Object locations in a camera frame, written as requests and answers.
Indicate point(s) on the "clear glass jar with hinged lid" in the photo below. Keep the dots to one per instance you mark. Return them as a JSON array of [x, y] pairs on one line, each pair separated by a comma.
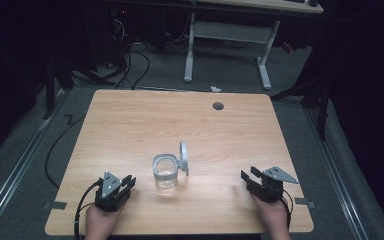
[[166, 171]]

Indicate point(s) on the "person's right hand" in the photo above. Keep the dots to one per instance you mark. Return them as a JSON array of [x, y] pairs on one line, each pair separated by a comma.
[[273, 218]]

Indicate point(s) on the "black metal stand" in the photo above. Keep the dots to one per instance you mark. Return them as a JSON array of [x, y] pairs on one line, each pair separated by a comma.
[[50, 90], [323, 106]]

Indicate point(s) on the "desk with white metal legs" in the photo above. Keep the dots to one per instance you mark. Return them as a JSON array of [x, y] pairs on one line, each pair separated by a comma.
[[228, 31]]

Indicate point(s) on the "white paper scrap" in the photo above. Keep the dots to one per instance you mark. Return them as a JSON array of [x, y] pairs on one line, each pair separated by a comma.
[[215, 89]]

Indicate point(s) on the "metal floor rail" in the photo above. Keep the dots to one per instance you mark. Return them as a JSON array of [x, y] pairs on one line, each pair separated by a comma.
[[16, 171], [338, 170]]

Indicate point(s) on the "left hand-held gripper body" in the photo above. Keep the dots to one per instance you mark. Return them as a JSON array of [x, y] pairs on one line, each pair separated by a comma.
[[109, 191]]

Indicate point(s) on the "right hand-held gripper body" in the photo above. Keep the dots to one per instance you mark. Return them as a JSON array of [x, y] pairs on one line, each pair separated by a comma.
[[270, 186]]

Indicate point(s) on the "grey tape strip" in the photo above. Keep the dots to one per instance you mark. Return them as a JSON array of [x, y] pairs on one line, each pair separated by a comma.
[[304, 202], [56, 205]]

